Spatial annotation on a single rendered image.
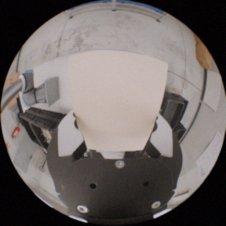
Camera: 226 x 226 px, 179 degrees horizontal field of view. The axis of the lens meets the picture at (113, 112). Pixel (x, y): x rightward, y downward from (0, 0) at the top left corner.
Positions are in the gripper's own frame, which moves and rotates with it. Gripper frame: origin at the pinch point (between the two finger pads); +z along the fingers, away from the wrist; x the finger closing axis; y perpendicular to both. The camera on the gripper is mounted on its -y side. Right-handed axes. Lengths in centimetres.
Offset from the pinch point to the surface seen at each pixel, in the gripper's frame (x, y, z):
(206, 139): 250, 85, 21
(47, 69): -53, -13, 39
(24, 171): -354, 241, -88
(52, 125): -43, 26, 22
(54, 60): -44, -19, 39
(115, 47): 1, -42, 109
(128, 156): 43, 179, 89
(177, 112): 81, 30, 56
